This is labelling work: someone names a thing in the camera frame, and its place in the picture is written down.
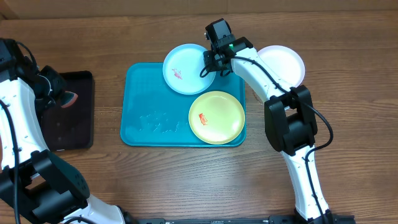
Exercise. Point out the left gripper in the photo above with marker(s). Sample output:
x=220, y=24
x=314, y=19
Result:
x=60, y=83

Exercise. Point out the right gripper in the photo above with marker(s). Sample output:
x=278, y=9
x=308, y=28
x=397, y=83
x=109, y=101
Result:
x=210, y=61

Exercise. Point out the white plate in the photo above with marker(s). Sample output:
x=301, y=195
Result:
x=285, y=62

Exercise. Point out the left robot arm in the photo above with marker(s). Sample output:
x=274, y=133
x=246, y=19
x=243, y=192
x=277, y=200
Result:
x=36, y=183

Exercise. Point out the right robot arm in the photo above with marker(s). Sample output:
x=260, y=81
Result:
x=289, y=115

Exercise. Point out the black rectangular tray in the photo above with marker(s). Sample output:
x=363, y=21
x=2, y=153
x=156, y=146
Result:
x=72, y=127

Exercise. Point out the teal plastic tray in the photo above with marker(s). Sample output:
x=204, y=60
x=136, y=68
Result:
x=153, y=114

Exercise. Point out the light blue plate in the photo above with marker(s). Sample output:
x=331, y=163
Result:
x=182, y=68

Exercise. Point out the yellow-green plate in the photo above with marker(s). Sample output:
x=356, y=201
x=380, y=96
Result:
x=216, y=117

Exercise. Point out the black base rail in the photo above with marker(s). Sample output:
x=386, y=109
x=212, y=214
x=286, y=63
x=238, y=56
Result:
x=273, y=219

